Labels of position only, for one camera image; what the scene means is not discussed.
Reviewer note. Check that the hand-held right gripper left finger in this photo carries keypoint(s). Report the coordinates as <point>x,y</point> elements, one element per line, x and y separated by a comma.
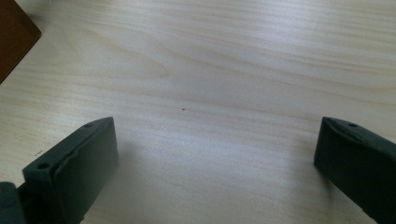
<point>77,168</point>

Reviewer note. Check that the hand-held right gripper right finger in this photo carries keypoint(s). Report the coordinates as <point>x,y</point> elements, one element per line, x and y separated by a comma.
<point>358,161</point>

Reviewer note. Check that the brown wooden box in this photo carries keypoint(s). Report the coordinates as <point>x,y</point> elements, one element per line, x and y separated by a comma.
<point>14,34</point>

